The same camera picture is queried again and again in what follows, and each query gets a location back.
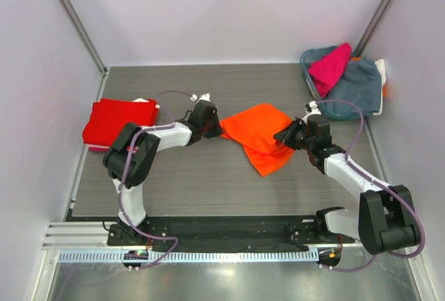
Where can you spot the white t-shirt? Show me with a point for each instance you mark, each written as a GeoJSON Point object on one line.
{"type": "Point", "coordinates": [381, 67]}

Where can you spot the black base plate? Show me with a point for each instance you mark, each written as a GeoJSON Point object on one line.
{"type": "Point", "coordinates": [237, 234]}

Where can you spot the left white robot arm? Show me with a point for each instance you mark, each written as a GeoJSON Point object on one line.
{"type": "Point", "coordinates": [129, 159]}

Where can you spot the magenta t-shirt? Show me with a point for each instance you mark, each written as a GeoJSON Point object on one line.
{"type": "Point", "coordinates": [327, 71]}

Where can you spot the right aluminium corner post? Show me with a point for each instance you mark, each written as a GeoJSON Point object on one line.
{"type": "Point", "coordinates": [372, 26]}

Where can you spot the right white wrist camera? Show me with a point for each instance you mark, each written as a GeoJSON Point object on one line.
{"type": "Point", "coordinates": [311, 109]}

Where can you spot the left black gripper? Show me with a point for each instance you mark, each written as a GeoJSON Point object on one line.
{"type": "Point", "coordinates": [216, 131]}

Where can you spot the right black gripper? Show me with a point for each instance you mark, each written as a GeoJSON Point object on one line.
{"type": "Point", "coordinates": [292, 135]}

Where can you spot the slotted cable duct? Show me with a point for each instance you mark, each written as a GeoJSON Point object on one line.
{"type": "Point", "coordinates": [138, 256]}

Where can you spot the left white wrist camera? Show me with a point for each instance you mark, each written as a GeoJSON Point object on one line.
{"type": "Point", "coordinates": [196, 99]}

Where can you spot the aluminium corner post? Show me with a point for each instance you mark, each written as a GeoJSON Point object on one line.
{"type": "Point", "coordinates": [372, 26]}
{"type": "Point", "coordinates": [83, 35]}

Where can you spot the teal laundry basket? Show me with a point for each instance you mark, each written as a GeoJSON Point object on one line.
{"type": "Point", "coordinates": [306, 59]}

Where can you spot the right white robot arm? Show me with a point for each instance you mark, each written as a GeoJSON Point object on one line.
{"type": "Point", "coordinates": [386, 220]}

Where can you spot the folded red t-shirt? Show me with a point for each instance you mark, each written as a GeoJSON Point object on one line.
{"type": "Point", "coordinates": [109, 116]}

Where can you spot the left aluminium corner post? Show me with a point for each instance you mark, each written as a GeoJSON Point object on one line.
{"type": "Point", "coordinates": [83, 35]}

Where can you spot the orange t-shirt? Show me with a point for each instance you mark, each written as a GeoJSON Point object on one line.
{"type": "Point", "coordinates": [254, 130]}

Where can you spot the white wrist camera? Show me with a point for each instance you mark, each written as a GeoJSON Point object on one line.
{"type": "Point", "coordinates": [311, 109]}
{"type": "Point", "coordinates": [196, 99]}

